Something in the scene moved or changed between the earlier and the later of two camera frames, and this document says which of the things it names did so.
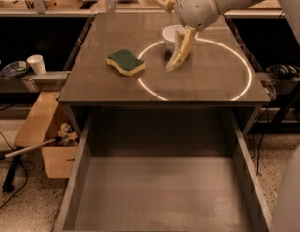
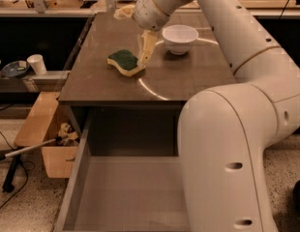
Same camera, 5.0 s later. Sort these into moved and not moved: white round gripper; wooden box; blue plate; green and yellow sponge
Moved: white round gripper
Not moved: wooden box; blue plate; green and yellow sponge
